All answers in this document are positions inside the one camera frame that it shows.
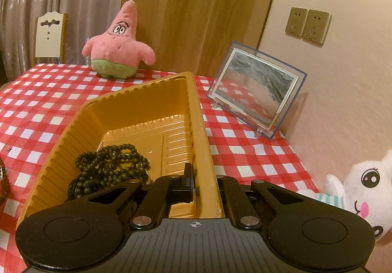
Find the pink star plush toy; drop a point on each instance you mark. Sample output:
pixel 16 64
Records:
pixel 119 43

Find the white wooden chair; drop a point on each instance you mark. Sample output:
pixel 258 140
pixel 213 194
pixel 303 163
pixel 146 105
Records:
pixel 49 37

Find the wall socket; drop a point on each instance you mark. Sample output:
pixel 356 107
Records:
pixel 317 26
pixel 296 22

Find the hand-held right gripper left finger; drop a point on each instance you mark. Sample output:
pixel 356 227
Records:
pixel 190 181

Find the white plush toy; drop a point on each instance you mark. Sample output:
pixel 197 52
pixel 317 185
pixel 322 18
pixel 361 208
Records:
pixel 367 187

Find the sand art picture frame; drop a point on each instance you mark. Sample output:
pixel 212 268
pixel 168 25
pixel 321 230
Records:
pixel 254 92

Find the red white checkered tablecloth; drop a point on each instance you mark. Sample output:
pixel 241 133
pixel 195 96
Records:
pixel 36 101

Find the golden plastic tray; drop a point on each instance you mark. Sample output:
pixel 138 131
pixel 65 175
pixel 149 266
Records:
pixel 134 113

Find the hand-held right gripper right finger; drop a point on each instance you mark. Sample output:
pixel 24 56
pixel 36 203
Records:
pixel 227 195

